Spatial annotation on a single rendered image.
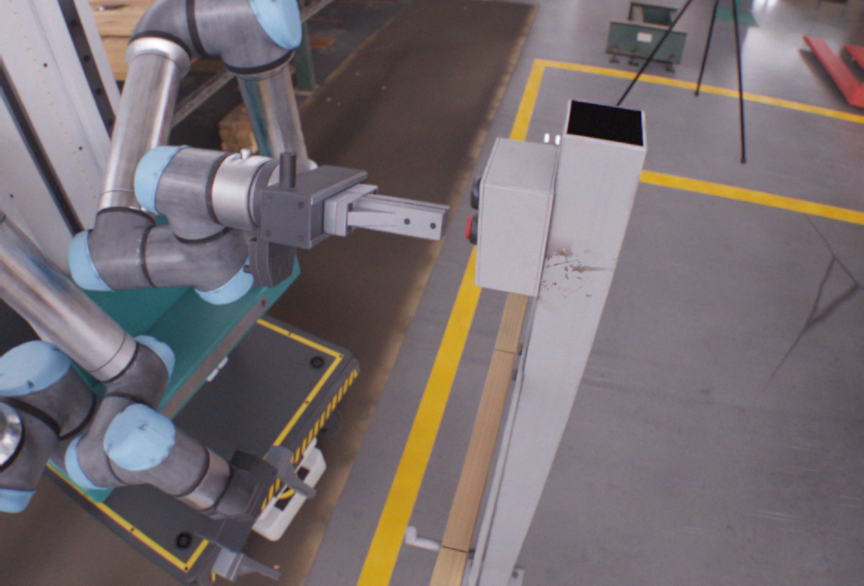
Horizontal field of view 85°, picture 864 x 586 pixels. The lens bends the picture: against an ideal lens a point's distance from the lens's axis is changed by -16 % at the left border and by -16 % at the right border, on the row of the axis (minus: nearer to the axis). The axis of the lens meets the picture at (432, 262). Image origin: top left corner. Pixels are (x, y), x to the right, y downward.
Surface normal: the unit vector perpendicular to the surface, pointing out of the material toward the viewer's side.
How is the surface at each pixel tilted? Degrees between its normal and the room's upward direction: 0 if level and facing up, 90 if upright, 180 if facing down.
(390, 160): 0
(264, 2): 61
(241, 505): 24
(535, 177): 0
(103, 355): 75
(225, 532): 67
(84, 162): 90
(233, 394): 0
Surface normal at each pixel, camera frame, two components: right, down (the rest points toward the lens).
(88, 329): 0.82, 0.07
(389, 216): 0.26, 0.36
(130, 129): 0.10, -0.37
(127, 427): -0.43, -0.66
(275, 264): 0.96, 0.18
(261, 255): -0.26, 0.31
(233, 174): -0.15, -0.33
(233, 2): 0.05, 0.14
